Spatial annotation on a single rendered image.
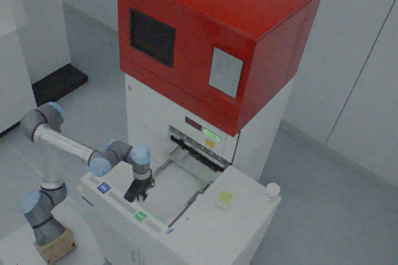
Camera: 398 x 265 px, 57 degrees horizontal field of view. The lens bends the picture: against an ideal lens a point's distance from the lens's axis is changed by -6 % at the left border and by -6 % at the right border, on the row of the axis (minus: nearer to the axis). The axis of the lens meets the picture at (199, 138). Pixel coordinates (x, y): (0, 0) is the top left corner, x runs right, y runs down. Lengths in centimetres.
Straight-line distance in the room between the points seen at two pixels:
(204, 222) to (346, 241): 166
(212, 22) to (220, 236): 101
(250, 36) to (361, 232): 226
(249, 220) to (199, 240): 29
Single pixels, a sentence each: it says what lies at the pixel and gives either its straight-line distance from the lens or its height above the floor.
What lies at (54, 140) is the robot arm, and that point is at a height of 148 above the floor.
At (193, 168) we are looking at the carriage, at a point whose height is 88.
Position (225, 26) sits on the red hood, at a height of 181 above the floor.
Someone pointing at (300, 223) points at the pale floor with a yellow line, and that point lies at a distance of 326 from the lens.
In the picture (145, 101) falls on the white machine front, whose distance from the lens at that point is 237.
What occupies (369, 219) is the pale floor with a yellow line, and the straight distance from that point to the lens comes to 355.
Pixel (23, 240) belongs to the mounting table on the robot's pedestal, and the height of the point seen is 82.
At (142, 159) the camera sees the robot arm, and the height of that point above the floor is 145.
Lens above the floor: 264
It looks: 47 degrees down
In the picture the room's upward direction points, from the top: 9 degrees clockwise
